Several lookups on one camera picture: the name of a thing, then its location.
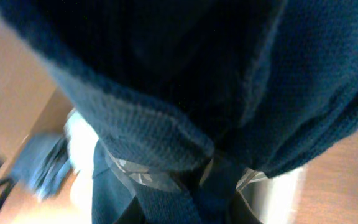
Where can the navy blue garment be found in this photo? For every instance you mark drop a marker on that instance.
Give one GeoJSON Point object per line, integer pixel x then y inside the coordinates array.
{"type": "Point", "coordinates": [186, 96]}

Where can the clear plastic storage bin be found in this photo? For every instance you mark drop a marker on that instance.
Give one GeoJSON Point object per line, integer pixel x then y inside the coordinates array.
{"type": "Point", "coordinates": [272, 200]}

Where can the light blue folded jeans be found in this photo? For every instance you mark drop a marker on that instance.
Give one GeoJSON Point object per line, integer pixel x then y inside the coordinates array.
{"type": "Point", "coordinates": [42, 165]}

